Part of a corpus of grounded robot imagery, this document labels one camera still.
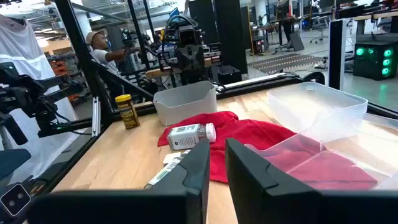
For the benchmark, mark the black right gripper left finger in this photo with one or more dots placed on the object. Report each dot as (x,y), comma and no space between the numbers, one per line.
(180,202)

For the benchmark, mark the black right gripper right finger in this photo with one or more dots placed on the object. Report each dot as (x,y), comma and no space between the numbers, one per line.
(273,202)

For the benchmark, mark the white-capped spice bottle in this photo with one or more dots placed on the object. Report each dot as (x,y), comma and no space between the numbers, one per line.
(186,137)

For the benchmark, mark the black background robot arm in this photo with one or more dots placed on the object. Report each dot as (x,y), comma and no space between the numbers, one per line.
(25,93)

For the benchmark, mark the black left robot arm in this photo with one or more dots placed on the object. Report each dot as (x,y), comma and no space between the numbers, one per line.
(169,28)

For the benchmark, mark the white stick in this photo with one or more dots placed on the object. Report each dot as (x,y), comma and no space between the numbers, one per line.
(163,174)

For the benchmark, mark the black storage box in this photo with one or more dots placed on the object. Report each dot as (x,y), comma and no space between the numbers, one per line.
(229,74)

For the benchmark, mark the white opaque plastic bin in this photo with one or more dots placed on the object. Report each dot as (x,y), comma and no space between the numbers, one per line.
(186,102)

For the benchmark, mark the black partition panel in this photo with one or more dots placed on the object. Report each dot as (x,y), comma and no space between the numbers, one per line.
(224,31)

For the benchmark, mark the white paper card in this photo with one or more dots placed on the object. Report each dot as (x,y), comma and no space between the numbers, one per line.
(171,157)

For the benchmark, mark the red cloth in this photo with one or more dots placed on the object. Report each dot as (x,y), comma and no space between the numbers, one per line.
(242,130)

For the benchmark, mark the yellow-capped spice jar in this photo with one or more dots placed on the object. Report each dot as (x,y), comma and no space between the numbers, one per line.
(127,113)

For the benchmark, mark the person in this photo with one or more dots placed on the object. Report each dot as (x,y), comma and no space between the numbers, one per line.
(101,53)

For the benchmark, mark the striped floor mat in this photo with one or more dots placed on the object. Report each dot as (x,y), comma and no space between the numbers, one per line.
(286,63)

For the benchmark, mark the clear plastic bin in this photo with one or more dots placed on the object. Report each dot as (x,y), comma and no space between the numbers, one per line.
(357,149)
(311,105)

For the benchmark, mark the office chair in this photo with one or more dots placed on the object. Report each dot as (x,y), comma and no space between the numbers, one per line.
(320,28)

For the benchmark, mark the computer tower with green fans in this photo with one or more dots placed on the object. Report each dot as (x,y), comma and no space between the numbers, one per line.
(373,62)

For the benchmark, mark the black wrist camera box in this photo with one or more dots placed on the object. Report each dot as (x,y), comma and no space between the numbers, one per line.
(187,36)

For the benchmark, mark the black table edge frame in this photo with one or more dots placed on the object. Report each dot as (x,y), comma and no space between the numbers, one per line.
(264,85)

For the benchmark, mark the aluminium bracket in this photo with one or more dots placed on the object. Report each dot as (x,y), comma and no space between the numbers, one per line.
(96,116)

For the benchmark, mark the black frame post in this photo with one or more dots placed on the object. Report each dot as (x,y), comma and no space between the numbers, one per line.
(79,53)

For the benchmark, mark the table-level camera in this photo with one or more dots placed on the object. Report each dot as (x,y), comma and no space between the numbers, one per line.
(15,199)

